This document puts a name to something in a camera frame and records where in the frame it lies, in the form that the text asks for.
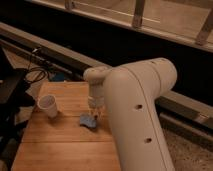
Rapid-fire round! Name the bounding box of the black device at left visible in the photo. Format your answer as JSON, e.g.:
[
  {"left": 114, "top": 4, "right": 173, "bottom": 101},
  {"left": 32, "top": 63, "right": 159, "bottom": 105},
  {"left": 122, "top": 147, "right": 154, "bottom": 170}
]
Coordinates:
[{"left": 0, "top": 68, "right": 32, "bottom": 110}]

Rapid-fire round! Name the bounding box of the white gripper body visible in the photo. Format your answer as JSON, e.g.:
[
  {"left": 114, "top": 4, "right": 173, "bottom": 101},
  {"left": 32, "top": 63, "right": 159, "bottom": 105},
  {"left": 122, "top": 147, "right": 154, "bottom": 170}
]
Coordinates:
[{"left": 88, "top": 84, "right": 104, "bottom": 108}]

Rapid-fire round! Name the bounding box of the metal rail beam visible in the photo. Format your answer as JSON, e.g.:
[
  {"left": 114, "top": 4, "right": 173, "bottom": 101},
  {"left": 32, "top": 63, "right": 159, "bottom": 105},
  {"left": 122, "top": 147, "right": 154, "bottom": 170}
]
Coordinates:
[{"left": 0, "top": 22, "right": 213, "bottom": 131}]

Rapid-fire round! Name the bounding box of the white paper cup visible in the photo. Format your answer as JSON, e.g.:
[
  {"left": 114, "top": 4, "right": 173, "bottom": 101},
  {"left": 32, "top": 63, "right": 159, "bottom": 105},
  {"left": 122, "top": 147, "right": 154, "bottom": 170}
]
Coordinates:
[{"left": 37, "top": 95, "right": 58, "bottom": 118}]

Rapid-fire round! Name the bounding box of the wooden railing frame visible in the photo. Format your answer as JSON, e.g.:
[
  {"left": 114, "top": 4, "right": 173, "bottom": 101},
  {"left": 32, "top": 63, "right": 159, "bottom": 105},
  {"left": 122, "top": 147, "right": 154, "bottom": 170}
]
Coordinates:
[{"left": 27, "top": 0, "right": 213, "bottom": 53}]

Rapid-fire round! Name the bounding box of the black cable bundle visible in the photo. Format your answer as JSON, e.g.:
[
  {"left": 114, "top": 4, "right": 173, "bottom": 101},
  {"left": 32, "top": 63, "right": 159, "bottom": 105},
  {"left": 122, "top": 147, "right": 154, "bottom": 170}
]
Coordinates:
[{"left": 23, "top": 46, "right": 56, "bottom": 85}]

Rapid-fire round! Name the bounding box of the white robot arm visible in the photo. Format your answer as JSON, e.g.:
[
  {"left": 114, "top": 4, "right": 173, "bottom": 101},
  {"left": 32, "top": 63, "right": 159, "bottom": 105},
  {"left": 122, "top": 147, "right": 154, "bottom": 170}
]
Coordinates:
[{"left": 83, "top": 58, "right": 177, "bottom": 171}]

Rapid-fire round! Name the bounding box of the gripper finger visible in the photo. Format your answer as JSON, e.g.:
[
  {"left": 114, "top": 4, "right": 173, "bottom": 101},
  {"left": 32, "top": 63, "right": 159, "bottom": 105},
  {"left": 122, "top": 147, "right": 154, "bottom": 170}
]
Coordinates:
[
  {"left": 89, "top": 107, "right": 94, "bottom": 114},
  {"left": 96, "top": 107, "right": 102, "bottom": 117}
]

